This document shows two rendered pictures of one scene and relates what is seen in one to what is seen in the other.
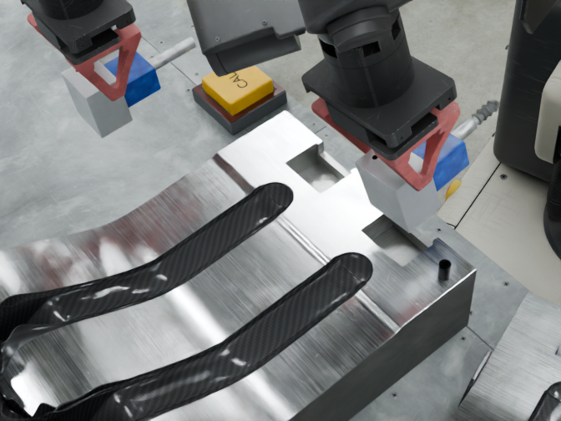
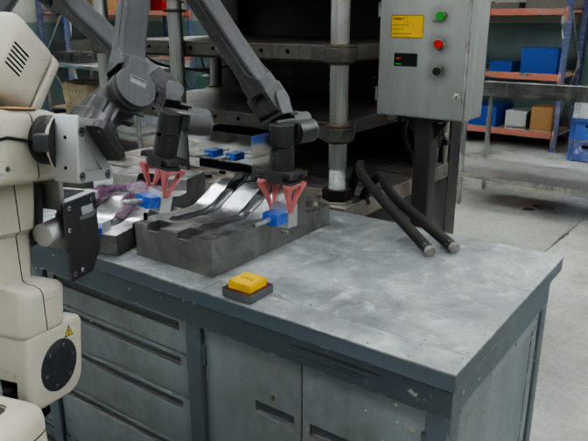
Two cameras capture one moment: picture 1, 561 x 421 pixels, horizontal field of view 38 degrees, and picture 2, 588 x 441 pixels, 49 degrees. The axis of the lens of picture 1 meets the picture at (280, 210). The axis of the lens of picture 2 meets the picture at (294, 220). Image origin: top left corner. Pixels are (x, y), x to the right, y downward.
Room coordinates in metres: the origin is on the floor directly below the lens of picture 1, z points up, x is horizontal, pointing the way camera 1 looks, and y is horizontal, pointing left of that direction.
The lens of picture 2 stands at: (1.94, -0.38, 1.38)
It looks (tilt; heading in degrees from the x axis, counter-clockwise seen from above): 18 degrees down; 157
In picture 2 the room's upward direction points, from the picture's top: straight up
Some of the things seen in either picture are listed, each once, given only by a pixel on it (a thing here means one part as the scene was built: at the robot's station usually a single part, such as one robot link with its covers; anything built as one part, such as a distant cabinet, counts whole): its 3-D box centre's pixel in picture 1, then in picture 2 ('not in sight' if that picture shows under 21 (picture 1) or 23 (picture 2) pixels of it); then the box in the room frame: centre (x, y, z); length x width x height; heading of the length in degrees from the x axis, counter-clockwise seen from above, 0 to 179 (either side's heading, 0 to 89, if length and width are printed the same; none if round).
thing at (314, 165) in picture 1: (321, 179); (192, 239); (0.52, -0.04, 0.87); 0.05 x 0.05 x 0.04; 31
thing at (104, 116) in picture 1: (138, 73); (271, 219); (0.63, 0.12, 0.94); 0.13 x 0.05 x 0.05; 121
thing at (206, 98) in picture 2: not in sight; (270, 121); (-0.60, 0.58, 0.96); 1.29 x 0.83 x 0.18; 31
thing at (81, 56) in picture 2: not in sight; (77, 56); (-5.93, 0.26, 0.94); 0.40 x 0.30 x 0.12; 32
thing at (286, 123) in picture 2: not in sight; (283, 135); (0.61, 0.16, 1.13); 0.07 x 0.06 x 0.07; 116
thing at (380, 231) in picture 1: (399, 246); (160, 231); (0.42, -0.10, 0.87); 0.05 x 0.05 x 0.04; 31
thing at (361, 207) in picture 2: not in sight; (268, 165); (-0.61, 0.57, 0.76); 1.30 x 0.84 x 0.07; 31
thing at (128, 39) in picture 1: (97, 53); (276, 191); (0.60, 0.14, 0.99); 0.07 x 0.07 x 0.09; 31
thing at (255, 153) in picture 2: not in sight; (264, 144); (-0.52, 0.53, 0.87); 0.50 x 0.27 x 0.17; 121
